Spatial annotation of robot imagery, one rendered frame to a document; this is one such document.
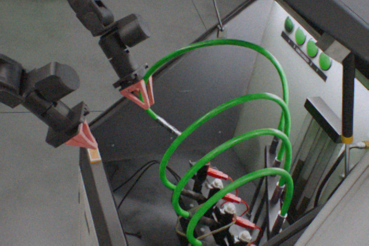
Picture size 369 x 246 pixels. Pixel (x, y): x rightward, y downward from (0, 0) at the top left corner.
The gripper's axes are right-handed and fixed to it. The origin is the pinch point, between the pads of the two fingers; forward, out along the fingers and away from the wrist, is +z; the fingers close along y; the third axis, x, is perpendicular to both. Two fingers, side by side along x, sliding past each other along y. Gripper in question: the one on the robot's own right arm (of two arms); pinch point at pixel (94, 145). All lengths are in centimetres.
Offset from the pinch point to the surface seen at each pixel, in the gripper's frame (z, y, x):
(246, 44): 8.0, 38.2, 14.7
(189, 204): 34.3, 2.3, 3.6
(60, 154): 69, -102, 119
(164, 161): 10.6, 11.6, -4.5
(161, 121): 15.5, 7.8, 16.6
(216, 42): 3.8, 32.8, 15.5
